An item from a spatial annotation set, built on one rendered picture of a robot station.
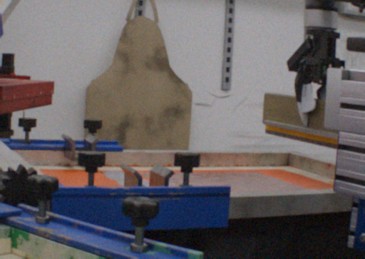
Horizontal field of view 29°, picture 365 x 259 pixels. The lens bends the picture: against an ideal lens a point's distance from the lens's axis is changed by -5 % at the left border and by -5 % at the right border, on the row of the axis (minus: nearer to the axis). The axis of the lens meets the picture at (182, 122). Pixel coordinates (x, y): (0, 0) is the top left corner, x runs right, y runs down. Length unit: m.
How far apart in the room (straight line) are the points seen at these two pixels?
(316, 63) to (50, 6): 2.07
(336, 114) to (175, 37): 2.61
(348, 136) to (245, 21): 2.78
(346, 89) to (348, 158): 0.10
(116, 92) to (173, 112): 0.31
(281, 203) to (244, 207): 0.07
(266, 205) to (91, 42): 2.33
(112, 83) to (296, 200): 2.26
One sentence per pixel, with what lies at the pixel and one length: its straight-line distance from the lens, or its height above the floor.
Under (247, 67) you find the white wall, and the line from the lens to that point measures 3.81.
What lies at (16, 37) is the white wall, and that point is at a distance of 3.42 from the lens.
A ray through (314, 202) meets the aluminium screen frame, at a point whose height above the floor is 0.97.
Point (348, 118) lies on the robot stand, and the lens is 1.05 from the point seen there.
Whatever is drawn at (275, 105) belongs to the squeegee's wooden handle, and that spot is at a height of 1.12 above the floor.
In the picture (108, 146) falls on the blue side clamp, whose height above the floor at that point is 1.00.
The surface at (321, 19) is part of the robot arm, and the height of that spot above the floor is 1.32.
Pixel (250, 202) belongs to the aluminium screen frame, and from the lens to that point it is 1.26.
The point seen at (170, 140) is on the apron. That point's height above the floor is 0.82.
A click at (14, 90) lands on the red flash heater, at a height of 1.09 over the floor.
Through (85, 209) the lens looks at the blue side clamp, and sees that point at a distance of 1.14.
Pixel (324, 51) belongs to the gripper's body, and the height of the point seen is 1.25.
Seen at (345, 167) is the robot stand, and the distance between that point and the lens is 1.06.
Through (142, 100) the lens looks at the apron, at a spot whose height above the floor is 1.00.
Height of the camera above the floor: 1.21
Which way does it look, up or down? 5 degrees down
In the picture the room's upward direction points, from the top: 3 degrees clockwise
